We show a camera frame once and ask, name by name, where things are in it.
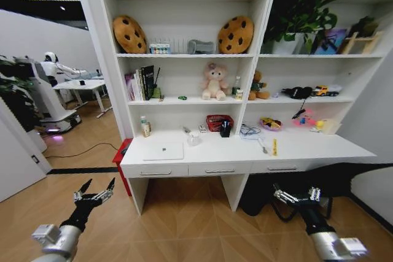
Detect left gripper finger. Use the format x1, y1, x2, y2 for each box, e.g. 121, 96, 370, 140
97, 177, 117, 206
72, 178, 93, 203

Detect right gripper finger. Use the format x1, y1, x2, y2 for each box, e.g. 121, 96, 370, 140
308, 186, 322, 203
272, 182, 298, 204

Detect red cabinet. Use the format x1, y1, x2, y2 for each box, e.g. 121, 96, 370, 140
112, 137, 134, 197

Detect white laptop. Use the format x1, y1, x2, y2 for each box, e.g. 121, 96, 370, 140
142, 141, 185, 161

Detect purple snack bowl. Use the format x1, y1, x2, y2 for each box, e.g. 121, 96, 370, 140
259, 117, 284, 133

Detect pink plastic toy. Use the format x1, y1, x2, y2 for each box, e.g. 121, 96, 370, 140
291, 114, 317, 128

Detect black pen cup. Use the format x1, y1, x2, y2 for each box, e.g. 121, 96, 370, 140
219, 121, 233, 139

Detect white desk shelf unit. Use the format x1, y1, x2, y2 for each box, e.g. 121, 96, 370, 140
95, 0, 393, 215

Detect white wheeled machine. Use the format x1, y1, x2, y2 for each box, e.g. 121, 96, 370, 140
14, 55, 83, 134

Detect clear glass cup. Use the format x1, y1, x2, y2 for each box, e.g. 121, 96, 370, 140
182, 126, 204, 147

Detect red plastic basket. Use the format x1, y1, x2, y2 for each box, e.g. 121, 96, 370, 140
206, 114, 235, 133

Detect yellow toy truck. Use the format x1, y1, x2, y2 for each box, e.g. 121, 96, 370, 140
311, 85, 340, 98

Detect pink book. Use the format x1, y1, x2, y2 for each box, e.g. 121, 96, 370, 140
123, 72, 136, 102

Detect white table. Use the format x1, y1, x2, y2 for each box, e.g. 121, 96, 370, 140
53, 78, 114, 119

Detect white books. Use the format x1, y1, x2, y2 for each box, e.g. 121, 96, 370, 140
133, 68, 146, 102

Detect green reed diffuser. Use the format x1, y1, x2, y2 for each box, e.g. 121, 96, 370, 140
150, 66, 164, 101

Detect brown teddy bear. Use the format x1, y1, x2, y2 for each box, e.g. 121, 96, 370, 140
247, 70, 271, 101

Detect large leafy plant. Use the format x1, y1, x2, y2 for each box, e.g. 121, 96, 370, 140
0, 54, 41, 133

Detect black book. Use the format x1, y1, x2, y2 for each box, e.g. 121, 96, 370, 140
141, 64, 155, 101

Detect green drink bottle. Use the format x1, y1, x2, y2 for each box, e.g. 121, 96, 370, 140
232, 75, 242, 96

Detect white humanoid robot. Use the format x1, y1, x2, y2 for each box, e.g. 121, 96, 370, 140
39, 51, 89, 88

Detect pink plush doll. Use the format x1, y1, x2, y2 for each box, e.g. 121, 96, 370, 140
200, 62, 230, 101

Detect box of small bottles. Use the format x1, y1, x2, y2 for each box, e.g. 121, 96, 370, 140
149, 43, 172, 55

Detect purple picture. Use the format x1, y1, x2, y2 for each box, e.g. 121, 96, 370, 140
312, 27, 348, 55

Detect wooden stand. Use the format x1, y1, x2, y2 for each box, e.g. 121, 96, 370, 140
339, 30, 384, 55

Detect chocolate chip cookie pillow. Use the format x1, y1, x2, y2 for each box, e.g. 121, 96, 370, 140
217, 15, 255, 55
112, 15, 149, 54

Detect white ridged rack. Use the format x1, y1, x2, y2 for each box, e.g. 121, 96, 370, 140
150, 37, 189, 55

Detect grey cushion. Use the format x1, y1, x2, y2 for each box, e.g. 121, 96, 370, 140
187, 39, 216, 55

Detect small dark plant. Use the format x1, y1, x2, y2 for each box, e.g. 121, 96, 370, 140
349, 15, 379, 38

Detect green potted plant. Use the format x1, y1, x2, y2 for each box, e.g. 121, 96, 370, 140
263, 0, 347, 55

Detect black floor cable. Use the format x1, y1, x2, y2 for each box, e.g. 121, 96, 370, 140
45, 142, 124, 160

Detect blue white cable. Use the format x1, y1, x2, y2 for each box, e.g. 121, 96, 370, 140
239, 123, 265, 141

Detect black headphones with cable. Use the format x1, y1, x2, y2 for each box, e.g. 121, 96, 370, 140
281, 85, 314, 120

